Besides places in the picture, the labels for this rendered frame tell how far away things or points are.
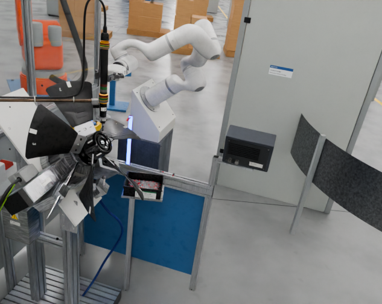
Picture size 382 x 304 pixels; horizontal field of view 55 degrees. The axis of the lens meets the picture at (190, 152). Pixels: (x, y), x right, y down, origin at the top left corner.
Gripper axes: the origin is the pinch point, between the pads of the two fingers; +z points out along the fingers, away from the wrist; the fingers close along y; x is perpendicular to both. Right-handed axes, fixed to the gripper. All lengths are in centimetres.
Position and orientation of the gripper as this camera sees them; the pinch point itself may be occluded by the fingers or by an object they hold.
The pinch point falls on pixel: (103, 76)
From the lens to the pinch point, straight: 178.8
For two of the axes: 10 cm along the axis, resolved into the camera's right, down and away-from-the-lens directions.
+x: 1.3, -8.8, -4.5
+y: -9.6, -2.3, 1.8
